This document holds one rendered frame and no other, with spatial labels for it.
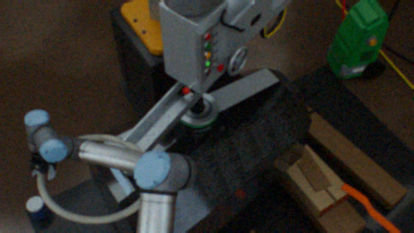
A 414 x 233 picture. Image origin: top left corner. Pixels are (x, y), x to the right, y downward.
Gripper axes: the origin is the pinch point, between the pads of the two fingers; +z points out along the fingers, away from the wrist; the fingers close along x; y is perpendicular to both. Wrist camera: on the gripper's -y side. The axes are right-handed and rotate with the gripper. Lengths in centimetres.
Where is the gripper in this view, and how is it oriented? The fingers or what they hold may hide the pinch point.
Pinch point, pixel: (46, 174)
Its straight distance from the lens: 231.8
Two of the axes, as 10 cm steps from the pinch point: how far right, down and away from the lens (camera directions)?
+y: -1.5, 6.6, -7.4
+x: 9.8, 2.0, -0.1
